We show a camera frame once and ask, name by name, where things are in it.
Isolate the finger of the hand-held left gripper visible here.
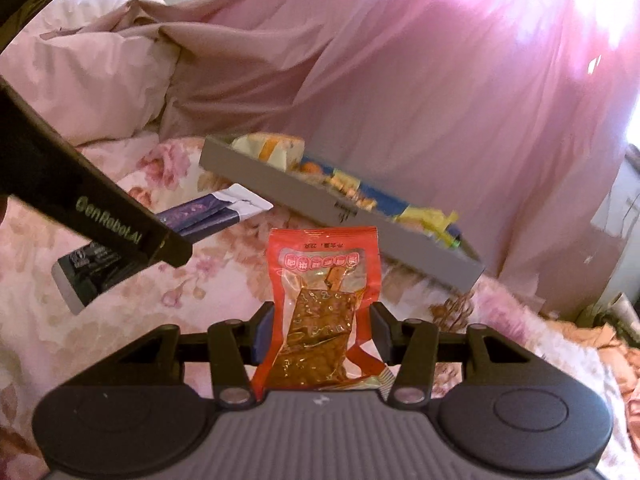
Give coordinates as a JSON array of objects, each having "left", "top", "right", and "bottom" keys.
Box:
[{"left": 149, "top": 230, "right": 194, "bottom": 268}]

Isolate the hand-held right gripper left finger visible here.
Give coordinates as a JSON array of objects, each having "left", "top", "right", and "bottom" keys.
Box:
[{"left": 112, "top": 301, "right": 276, "bottom": 407}]

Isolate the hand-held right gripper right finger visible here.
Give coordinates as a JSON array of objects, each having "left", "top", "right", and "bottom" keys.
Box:
[{"left": 369, "top": 302, "right": 541, "bottom": 407}]

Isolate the dark blue snack packet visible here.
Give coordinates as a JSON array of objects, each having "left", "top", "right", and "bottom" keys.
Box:
[{"left": 52, "top": 184, "right": 275, "bottom": 316}]

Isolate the red snack packet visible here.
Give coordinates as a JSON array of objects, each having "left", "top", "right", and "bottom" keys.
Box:
[{"left": 250, "top": 226, "right": 398, "bottom": 393}]

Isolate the grey cardboard box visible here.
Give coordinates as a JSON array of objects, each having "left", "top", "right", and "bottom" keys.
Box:
[{"left": 199, "top": 132, "right": 486, "bottom": 293}]

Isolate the cream orange snack packet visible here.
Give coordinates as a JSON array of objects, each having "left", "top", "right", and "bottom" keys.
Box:
[{"left": 230, "top": 132, "right": 307, "bottom": 171}]

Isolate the pale pink duvet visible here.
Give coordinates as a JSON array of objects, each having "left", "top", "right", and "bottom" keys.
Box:
[{"left": 0, "top": 0, "right": 181, "bottom": 146}]

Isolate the floral bedsheet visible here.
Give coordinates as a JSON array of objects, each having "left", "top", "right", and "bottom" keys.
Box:
[{"left": 0, "top": 132, "right": 640, "bottom": 480}]

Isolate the dusty pink sheet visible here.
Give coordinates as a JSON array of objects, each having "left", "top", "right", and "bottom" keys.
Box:
[{"left": 40, "top": 0, "right": 331, "bottom": 141}]

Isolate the orange cloth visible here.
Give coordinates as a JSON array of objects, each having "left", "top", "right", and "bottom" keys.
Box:
[{"left": 545, "top": 317, "right": 640, "bottom": 361}]

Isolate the rolled white paper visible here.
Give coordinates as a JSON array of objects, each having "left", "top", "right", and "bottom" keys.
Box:
[{"left": 607, "top": 292, "right": 640, "bottom": 322}]

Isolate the pink curtain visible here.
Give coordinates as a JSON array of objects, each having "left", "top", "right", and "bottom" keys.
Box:
[{"left": 200, "top": 0, "right": 640, "bottom": 306}]

